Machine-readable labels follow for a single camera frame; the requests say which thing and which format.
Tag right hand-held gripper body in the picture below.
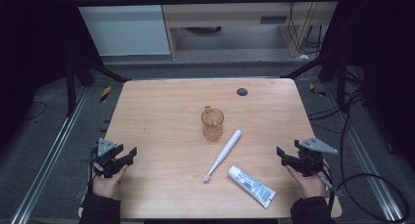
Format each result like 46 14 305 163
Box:
293 137 340 178

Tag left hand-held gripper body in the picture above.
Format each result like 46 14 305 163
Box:
89 137 125 179

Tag person's right hand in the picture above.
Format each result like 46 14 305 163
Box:
286 164 328 200

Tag person's left hand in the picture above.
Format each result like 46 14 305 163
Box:
91 163 129 200

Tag white blue toothpaste tube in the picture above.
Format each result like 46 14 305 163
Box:
227 164 277 209

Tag black yellow striped tape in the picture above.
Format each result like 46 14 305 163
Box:
308 82 328 98
99 85 113 104

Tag white electric toothbrush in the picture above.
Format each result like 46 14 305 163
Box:
203 129 243 184

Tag black metal stand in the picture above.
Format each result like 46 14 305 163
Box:
279 49 348 112
64 52 132 118

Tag amber transparent cup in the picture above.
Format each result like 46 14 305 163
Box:
201 106 225 142

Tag black curtain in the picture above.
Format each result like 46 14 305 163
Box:
319 0 415 171
0 0 105 154

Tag white cabinet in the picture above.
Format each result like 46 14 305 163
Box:
69 0 172 58

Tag light wooden desk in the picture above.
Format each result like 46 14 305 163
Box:
158 0 345 61

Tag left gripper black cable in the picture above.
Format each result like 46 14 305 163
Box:
86 145 100 195

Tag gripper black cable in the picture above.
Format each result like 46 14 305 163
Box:
86 145 100 195
318 158 338 215

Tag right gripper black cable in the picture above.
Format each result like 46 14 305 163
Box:
318 158 338 215

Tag aluminium floor rail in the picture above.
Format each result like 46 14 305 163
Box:
10 86 90 224
324 82 406 223

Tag thin black floor cable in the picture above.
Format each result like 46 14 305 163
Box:
23 101 48 121

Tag thick black looped floor cable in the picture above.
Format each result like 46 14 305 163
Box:
335 112 411 224

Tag black hanging desk cables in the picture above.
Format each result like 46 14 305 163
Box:
287 0 324 56

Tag black horizontal frame bar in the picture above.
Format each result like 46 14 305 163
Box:
72 0 343 8

